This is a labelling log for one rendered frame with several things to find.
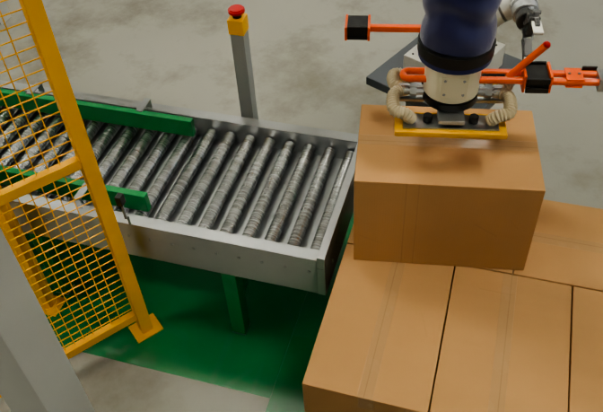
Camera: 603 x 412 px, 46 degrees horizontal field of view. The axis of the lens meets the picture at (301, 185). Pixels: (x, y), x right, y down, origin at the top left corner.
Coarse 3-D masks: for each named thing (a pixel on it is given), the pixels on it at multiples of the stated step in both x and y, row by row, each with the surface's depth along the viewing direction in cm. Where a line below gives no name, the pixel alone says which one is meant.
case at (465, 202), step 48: (384, 144) 242; (432, 144) 241; (480, 144) 239; (528, 144) 238; (384, 192) 232; (432, 192) 229; (480, 192) 226; (528, 192) 224; (384, 240) 248; (432, 240) 245; (480, 240) 242; (528, 240) 239
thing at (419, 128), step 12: (396, 120) 222; (420, 120) 220; (432, 120) 220; (468, 120) 219; (480, 120) 219; (396, 132) 218; (408, 132) 218; (420, 132) 218; (432, 132) 217; (444, 132) 217; (456, 132) 217; (468, 132) 216; (480, 132) 216; (492, 132) 216; (504, 132) 216
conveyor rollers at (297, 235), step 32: (0, 128) 325; (32, 128) 320; (96, 128) 320; (128, 128) 316; (32, 160) 308; (64, 160) 303; (96, 160) 307; (128, 160) 301; (160, 160) 305; (192, 160) 299; (256, 160) 298; (288, 160) 300; (320, 160) 297; (160, 192) 289; (224, 192) 286; (288, 192) 283; (320, 192) 286; (224, 224) 272; (256, 224) 272; (320, 224) 270
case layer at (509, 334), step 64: (576, 256) 254; (384, 320) 239; (448, 320) 237; (512, 320) 236; (576, 320) 235; (320, 384) 223; (384, 384) 222; (448, 384) 221; (512, 384) 220; (576, 384) 219
